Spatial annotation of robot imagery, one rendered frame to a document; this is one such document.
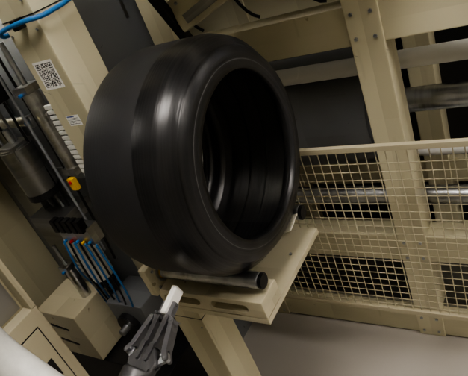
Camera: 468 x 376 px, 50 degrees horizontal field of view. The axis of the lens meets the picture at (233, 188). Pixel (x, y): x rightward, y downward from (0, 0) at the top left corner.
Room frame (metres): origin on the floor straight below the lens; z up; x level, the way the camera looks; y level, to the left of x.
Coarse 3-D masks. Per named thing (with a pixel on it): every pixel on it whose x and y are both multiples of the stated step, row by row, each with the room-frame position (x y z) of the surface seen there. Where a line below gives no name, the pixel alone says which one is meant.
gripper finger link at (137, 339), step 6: (150, 318) 0.89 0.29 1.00; (144, 324) 0.89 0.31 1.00; (150, 324) 0.90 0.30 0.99; (138, 330) 0.88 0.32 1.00; (144, 330) 0.88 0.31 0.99; (138, 336) 0.87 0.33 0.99; (144, 336) 0.87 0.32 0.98; (132, 342) 0.86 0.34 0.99; (138, 342) 0.86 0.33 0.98; (126, 348) 0.85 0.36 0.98
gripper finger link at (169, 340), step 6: (168, 324) 0.85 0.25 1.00; (174, 324) 0.85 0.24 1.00; (168, 330) 0.84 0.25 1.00; (174, 330) 0.84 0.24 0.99; (168, 336) 0.82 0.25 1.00; (174, 336) 0.83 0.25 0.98; (168, 342) 0.81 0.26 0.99; (174, 342) 0.82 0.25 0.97; (162, 348) 0.80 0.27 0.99; (168, 348) 0.80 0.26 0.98; (162, 354) 0.79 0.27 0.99
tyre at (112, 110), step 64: (128, 64) 1.17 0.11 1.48; (192, 64) 1.06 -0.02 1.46; (256, 64) 1.20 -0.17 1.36; (128, 128) 1.00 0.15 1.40; (192, 128) 0.96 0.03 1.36; (256, 128) 1.39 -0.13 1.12; (128, 192) 0.95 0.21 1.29; (192, 192) 0.91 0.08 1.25; (256, 192) 1.31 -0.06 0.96; (192, 256) 0.90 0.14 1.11; (256, 256) 0.99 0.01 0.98
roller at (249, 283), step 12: (168, 276) 1.17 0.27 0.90; (180, 276) 1.14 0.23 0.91; (192, 276) 1.11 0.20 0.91; (204, 276) 1.08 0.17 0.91; (228, 276) 1.04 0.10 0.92; (240, 276) 1.01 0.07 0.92; (252, 276) 0.99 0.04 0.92; (264, 276) 0.99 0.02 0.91; (252, 288) 0.99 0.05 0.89; (264, 288) 0.98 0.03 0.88
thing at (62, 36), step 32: (0, 0) 1.32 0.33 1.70; (32, 0) 1.28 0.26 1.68; (32, 32) 1.29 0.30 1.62; (64, 32) 1.31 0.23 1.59; (64, 64) 1.27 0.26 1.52; (96, 64) 1.34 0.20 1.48; (64, 96) 1.30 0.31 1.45; (64, 128) 1.35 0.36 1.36; (192, 320) 1.30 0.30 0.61; (224, 320) 1.33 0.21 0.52; (224, 352) 1.28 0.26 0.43
